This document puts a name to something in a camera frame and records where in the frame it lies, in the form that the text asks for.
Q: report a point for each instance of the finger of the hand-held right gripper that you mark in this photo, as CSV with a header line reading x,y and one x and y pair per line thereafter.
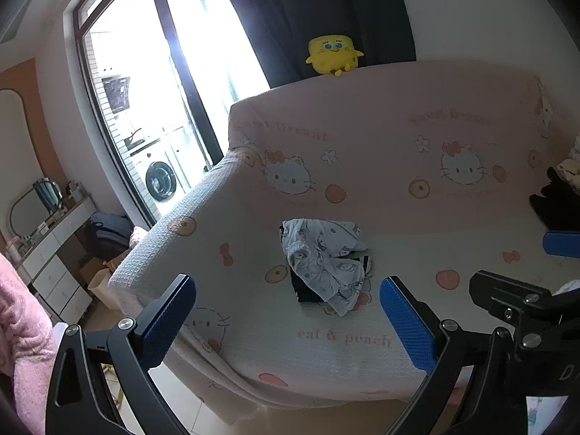
x,y
564,243
498,290

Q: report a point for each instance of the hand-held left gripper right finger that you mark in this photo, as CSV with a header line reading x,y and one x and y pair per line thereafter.
x,y
408,326

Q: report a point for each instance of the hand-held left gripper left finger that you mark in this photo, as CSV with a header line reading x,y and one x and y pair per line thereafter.
x,y
167,321

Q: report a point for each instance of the navy garment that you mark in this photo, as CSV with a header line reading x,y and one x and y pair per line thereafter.
x,y
301,287

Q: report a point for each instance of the white cartoon print pants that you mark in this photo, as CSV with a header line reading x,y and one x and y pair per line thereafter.
x,y
317,258

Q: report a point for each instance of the person's right forearm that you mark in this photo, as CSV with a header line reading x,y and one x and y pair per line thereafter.
x,y
570,286

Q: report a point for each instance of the black garment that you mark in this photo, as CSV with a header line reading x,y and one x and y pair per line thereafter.
x,y
557,199

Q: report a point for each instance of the person's white fleece pajamas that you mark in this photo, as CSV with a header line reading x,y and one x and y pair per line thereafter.
x,y
546,417

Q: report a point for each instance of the cream garment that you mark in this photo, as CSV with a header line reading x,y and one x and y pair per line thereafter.
x,y
571,167

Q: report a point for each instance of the cardboard box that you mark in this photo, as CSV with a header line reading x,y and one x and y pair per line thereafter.
x,y
97,269

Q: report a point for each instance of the dark backpack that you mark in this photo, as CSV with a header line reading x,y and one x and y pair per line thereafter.
x,y
106,233

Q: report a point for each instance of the white drawer dresser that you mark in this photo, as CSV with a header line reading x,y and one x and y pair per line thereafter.
x,y
59,253

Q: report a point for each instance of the white washing machine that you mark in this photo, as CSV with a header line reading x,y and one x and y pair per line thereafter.
x,y
161,179

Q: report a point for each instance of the pink fuzzy cloth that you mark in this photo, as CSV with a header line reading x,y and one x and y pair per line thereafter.
x,y
22,326

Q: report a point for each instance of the pink Hello Kitty blanket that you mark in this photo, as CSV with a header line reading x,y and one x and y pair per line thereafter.
x,y
362,167

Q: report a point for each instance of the oval table mirror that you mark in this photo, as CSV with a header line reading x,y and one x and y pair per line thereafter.
x,y
29,213

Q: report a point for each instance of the teal glass kettle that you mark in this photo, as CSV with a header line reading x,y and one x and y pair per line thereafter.
x,y
47,192

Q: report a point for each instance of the glass balcony door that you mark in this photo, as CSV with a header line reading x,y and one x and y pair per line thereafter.
x,y
136,99

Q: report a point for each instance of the yellow plush toy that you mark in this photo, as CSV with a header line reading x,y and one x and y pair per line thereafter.
x,y
333,54

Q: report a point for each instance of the dark curtain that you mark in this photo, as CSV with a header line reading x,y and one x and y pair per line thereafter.
x,y
317,4

